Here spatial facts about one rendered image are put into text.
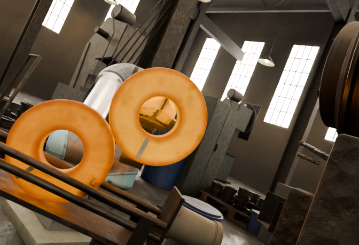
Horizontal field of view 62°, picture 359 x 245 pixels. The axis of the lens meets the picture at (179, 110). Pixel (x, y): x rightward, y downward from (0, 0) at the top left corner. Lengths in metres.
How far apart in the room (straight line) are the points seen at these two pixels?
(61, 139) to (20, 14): 11.88
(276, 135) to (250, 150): 1.21
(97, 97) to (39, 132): 0.41
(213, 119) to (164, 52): 1.28
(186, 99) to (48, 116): 0.20
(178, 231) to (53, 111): 0.26
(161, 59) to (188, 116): 3.30
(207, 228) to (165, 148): 0.14
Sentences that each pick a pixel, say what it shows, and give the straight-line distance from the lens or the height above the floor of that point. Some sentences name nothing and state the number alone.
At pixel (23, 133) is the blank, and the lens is 0.48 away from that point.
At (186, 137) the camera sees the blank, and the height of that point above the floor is 0.81.
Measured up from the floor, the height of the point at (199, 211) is 0.42.
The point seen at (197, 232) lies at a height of 0.68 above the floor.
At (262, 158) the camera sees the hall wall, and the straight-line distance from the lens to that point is 12.13.
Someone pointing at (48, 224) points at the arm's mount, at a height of 0.32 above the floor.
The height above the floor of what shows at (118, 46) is 1.90.
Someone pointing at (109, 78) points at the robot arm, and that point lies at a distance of 0.96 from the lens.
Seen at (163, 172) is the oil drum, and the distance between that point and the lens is 4.28.
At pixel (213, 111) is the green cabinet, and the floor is 1.30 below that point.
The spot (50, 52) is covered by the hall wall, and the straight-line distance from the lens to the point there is 12.88.
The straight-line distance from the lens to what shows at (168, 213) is 0.50.
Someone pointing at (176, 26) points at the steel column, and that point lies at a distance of 3.87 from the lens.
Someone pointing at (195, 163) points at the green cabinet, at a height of 0.50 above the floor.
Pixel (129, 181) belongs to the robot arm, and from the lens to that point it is 0.72.
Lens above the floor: 0.81
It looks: 4 degrees up
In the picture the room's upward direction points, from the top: 23 degrees clockwise
